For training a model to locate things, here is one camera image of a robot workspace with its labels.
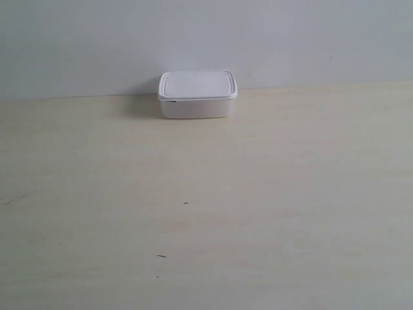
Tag white lidded plastic container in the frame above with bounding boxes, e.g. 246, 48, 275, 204
157, 70, 238, 119

